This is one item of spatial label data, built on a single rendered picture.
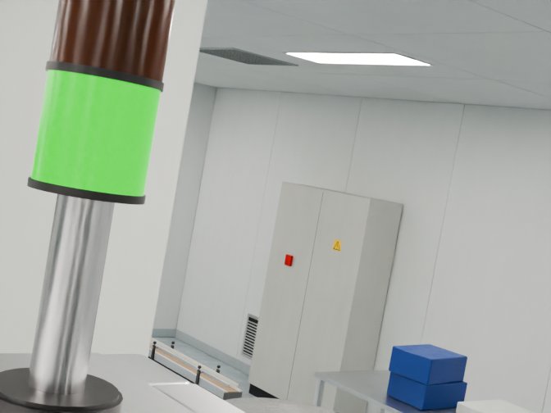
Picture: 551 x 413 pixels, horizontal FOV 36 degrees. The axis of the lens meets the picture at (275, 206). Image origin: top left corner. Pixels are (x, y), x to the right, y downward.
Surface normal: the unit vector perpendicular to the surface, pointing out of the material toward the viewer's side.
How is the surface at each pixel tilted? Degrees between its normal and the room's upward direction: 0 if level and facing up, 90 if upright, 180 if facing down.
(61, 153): 90
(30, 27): 90
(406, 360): 90
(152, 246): 90
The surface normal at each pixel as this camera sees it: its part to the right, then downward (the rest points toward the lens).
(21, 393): 0.17, -0.98
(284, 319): -0.77, -0.10
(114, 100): 0.41, 0.12
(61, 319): 0.01, 0.06
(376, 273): 0.61, 0.15
